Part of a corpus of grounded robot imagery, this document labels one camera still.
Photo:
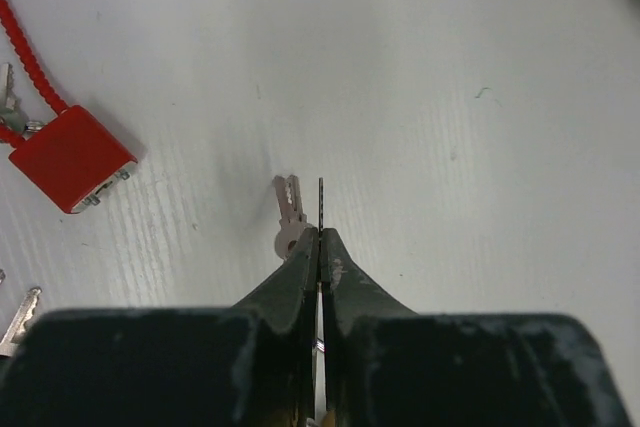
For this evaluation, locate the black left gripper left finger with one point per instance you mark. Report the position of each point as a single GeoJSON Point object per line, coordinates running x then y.
{"type": "Point", "coordinates": [250, 364]}

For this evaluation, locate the red cable padlock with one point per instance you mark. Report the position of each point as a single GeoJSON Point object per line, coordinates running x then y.
{"type": "Point", "coordinates": [73, 159]}

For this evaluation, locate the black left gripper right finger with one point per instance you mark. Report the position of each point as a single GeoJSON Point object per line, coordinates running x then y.
{"type": "Point", "coordinates": [387, 365]}

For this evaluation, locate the black headed key pair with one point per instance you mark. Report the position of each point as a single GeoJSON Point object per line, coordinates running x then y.
{"type": "Point", "coordinates": [18, 326]}

